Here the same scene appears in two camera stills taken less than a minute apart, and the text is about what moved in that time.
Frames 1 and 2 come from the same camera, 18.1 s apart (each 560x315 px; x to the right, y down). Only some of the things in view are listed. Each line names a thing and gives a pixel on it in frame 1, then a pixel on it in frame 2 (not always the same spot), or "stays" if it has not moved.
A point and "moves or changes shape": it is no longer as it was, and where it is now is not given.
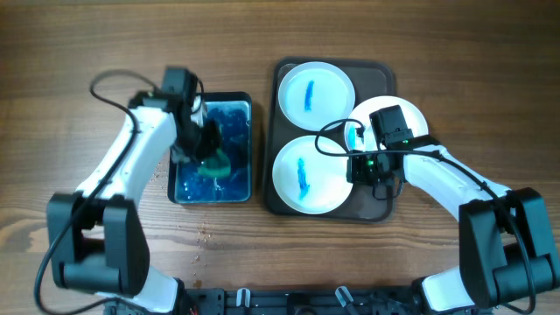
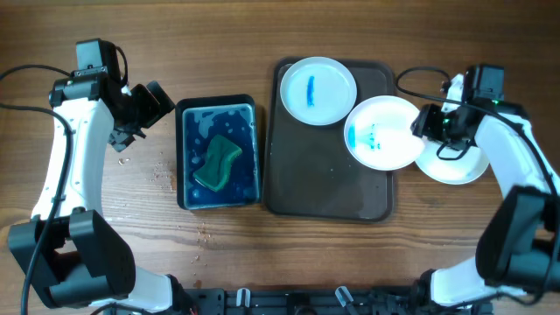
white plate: [412, 116] stays
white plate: [314, 94] stays
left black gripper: [212, 143] → [122, 136]
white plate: [309, 181] moves or changes shape
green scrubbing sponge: [216, 166] moves or changes shape
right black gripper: [356, 176] → [425, 121]
